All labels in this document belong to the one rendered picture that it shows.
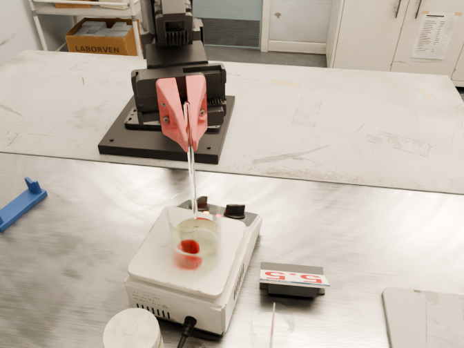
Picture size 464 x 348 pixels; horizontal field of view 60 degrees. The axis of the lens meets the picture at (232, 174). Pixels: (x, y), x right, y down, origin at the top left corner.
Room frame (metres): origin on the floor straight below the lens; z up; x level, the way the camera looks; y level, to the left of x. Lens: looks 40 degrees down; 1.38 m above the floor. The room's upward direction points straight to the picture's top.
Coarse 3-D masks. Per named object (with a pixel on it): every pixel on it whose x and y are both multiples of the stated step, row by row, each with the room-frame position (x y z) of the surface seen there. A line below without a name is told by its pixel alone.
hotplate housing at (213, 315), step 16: (256, 224) 0.40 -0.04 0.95; (240, 256) 0.33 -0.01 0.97; (240, 272) 0.32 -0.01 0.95; (128, 288) 0.29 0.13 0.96; (144, 288) 0.28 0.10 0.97; (160, 288) 0.28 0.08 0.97; (144, 304) 0.28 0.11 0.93; (160, 304) 0.27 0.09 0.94; (176, 304) 0.27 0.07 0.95; (192, 304) 0.26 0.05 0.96; (208, 304) 0.26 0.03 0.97; (224, 304) 0.26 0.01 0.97; (176, 320) 0.27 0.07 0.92; (192, 320) 0.26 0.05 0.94; (208, 320) 0.26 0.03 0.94; (224, 320) 0.25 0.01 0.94
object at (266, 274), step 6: (264, 276) 0.32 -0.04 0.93; (270, 276) 0.33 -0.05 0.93; (276, 276) 0.33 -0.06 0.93; (282, 276) 0.33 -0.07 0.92; (288, 276) 0.33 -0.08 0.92; (294, 276) 0.33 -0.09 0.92; (300, 276) 0.33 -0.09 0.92; (306, 276) 0.33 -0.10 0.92; (312, 276) 0.34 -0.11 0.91; (318, 276) 0.34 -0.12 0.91; (312, 282) 0.31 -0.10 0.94; (318, 282) 0.31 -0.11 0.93; (324, 282) 0.31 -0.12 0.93
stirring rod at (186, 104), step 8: (184, 104) 0.32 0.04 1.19; (184, 112) 0.32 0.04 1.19; (192, 144) 0.32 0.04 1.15; (192, 152) 0.32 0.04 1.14; (192, 160) 0.32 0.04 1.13; (192, 168) 0.32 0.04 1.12; (192, 176) 0.32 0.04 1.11; (192, 184) 0.32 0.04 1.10; (192, 192) 0.32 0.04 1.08; (192, 200) 0.32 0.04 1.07; (192, 208) 0.33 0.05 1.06
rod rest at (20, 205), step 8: (32, 184) 0.51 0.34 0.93; (24, 192) 0.51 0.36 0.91; (32, 192) 0.51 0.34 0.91; (40, 192) 0.51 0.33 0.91; (16, 200) 0.49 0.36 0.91; (24, 200) 0.49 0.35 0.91; (32, 200) 0.49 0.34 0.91; (40, 200) 0.50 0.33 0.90; (8, 208) 0.47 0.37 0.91; (16, 208) 0.47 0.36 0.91; (24, 208) 0.47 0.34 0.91; (0, 216) 0.44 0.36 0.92; (8, 216) 0.46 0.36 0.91; (16, 216) 0.46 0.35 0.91; (0, 224) 0.44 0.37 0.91; (8, 224) 0.44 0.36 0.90
